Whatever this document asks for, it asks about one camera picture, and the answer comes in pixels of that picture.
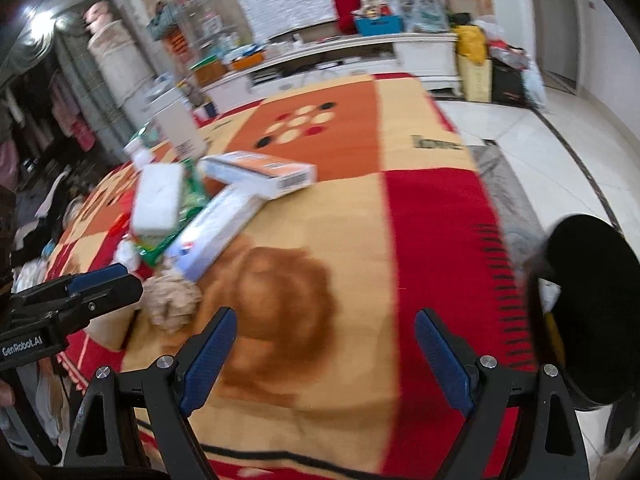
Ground beige tissue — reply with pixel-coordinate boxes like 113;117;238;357
141;269;202;334

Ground white foam block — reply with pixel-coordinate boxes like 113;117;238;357
130;162;186;237

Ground green seaweed snack bag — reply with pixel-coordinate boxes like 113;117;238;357
130;159;209;268

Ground blue white tablets box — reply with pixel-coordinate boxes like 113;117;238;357
164;184;265;283

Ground orange white medicine box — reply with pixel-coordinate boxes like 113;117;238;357
198;151;317;200

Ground white paper towel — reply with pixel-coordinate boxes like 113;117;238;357
112;237;142;273

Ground black trash bin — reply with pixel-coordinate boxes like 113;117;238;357
524;214;639;412

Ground person left hand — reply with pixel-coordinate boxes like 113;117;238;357
0;380;15;408

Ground white pink small bottle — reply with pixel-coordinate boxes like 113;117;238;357
124;136;154;172

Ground grey patterned rug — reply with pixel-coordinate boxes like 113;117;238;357
469;145;546;285

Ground patterned red orange blanket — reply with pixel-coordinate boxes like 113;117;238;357
58;74;535;479

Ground tall white thermos bottle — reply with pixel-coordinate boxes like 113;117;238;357
148;88;207;162

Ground black shopping bag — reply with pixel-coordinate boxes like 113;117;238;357
491;60;526;106

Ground beige paper shopping bag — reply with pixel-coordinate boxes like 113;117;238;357
457;55;492;103

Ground white cloth covered television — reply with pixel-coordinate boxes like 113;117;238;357
238;0;337;42

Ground white TV cabinet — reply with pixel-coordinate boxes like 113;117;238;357
204;32;462;113

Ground yellow plastic bag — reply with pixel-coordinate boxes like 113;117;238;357
454;25;487;65

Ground blue storage basket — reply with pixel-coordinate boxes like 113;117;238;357
354;14;404;37

